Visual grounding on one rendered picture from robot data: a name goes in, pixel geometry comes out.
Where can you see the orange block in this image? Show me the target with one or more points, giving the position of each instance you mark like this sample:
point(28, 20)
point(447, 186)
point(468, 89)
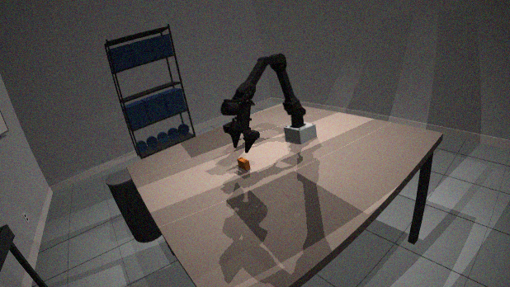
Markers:
point(243, 163)

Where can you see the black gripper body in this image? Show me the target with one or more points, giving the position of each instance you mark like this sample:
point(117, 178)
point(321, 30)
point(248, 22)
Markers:
point(246, 130)

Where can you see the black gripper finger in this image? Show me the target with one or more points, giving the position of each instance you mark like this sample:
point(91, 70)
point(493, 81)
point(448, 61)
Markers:
point(248, 144)
point(235, 137)

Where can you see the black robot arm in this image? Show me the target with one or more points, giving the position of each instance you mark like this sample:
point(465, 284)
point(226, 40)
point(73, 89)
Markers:
point(245, 92)

